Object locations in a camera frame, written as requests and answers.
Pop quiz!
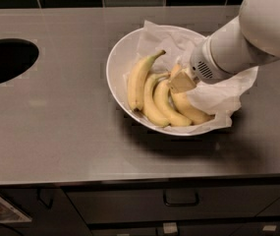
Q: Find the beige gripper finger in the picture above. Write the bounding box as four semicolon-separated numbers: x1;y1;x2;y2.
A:
168;70;196;93

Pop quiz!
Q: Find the white ceramic bowl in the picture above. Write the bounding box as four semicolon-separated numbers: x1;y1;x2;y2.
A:
105;25;232;137

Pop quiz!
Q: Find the crumpled white paper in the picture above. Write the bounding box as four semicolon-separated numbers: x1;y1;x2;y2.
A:
123;20;259;133

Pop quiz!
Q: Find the black centre drawer handle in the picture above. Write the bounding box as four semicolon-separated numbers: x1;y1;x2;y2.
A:
162;190;199;207

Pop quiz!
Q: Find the black left door handle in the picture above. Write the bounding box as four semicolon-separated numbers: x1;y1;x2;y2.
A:
36;188;54;209

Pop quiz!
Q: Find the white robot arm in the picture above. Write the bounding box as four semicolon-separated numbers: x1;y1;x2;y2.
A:
168;0;280;93

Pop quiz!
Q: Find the yellow banana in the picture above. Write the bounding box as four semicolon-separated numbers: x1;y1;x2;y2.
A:
127;50;166;111
141;72;170;127
169;63;215;126
153;80;192;127

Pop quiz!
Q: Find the dark centre drawer front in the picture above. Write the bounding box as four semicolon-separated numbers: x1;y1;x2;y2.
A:
68;185;280;224

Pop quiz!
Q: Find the dark left cabinet door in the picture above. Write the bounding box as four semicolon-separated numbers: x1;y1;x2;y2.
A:
0;188;91;236

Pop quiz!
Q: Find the black round sink hole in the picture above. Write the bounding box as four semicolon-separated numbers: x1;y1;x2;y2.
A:
0;38;39;84

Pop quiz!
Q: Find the white label at right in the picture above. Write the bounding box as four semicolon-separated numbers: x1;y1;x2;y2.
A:
262;225;277;232

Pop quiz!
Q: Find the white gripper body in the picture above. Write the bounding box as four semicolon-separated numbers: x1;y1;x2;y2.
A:
190;17;278;85

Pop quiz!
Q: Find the white label on lower drawer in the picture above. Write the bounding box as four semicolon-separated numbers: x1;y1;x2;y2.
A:
163;222;178;235

